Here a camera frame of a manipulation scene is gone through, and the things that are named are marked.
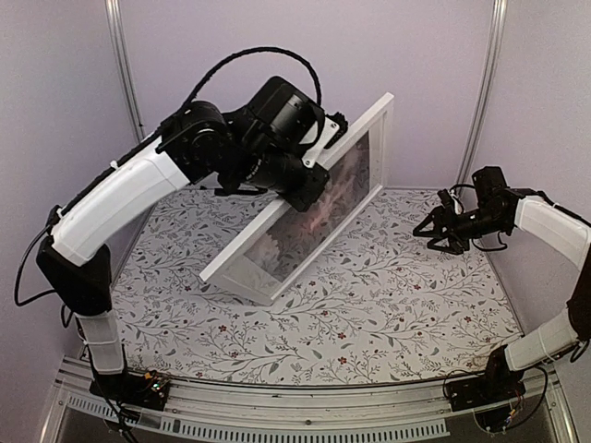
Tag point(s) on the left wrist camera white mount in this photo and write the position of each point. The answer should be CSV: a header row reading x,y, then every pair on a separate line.
x,y
334,127

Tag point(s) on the left aluminium corner post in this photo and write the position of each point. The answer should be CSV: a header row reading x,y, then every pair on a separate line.
x,y
118,41

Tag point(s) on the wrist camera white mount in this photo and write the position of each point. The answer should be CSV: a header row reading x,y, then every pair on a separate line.
x,y
334,127
451,202

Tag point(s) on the right aluminium corner post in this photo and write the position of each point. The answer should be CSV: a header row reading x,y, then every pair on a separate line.
x,y
492,58

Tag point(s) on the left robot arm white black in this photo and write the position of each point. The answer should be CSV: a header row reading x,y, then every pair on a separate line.
x,y
271,143

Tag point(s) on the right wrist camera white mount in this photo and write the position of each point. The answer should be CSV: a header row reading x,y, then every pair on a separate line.
x,y
451,202

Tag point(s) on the front aluminium slotted rail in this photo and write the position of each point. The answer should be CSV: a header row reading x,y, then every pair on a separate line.
x,y
215,411

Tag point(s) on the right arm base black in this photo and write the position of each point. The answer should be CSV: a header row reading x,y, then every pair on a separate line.
x,y
480,392

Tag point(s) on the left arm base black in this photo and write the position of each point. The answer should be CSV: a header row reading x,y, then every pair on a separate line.
x,y
149,390

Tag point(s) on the landscape photo print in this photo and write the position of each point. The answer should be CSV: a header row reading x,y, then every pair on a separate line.
x,y
296,235

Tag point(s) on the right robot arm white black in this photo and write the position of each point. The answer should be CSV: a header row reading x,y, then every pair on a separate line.
x,y
553,252

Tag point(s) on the aluminium corner post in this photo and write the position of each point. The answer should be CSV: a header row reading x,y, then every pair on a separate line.
x,y
492,58
118,41

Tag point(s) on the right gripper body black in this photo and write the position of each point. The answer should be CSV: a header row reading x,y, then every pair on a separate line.
x,y
464,230

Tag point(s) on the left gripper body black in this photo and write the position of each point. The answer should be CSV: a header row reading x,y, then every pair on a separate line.
x,y
303,195

